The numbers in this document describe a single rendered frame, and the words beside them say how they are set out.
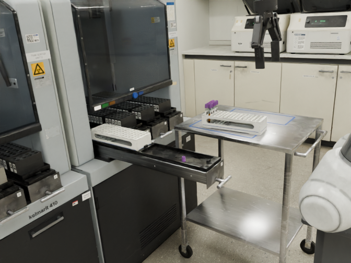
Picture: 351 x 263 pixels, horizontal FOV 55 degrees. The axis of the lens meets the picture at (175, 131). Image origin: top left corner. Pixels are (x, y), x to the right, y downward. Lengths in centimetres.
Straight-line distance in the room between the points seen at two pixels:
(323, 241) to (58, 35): 123
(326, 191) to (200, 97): 319
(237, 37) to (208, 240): 221
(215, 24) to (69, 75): 323
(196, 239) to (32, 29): 153
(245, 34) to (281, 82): 62
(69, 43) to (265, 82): 250
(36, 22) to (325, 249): 130
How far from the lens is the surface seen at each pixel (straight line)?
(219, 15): 448
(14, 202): 133
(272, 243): 178
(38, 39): 140
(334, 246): 128
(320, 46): 343
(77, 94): 150
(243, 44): 366
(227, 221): 190
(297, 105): 356
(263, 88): 364
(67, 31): 147
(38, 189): 137
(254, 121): 155
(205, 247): 218
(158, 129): 180
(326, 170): 96
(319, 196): 94
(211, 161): 130
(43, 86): 141
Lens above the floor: 138
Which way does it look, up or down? 20 degrees down
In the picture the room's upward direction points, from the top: 4 degrees counter-clockwise
